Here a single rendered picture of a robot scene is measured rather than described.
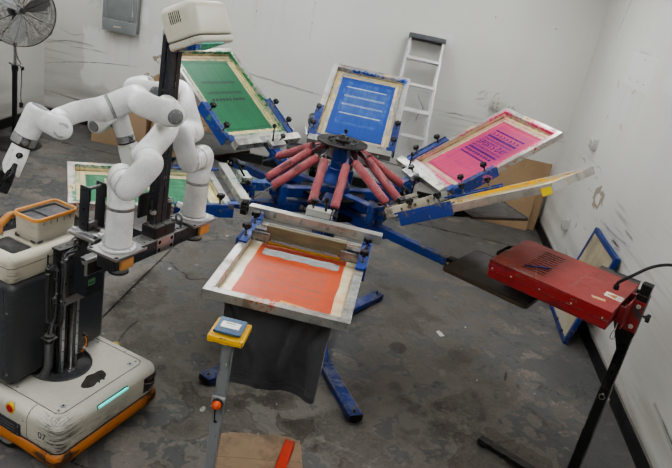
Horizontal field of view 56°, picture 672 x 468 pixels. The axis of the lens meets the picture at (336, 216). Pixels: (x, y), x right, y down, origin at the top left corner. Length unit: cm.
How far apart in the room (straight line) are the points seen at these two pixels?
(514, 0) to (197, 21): 500
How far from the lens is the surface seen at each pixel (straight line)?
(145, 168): 222
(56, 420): 301
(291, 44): 703
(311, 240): 296
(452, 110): 696
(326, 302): 263
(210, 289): 252
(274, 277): 275
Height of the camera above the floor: 221
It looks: 21 degrees down
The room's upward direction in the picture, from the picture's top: 11 degrees clockwise
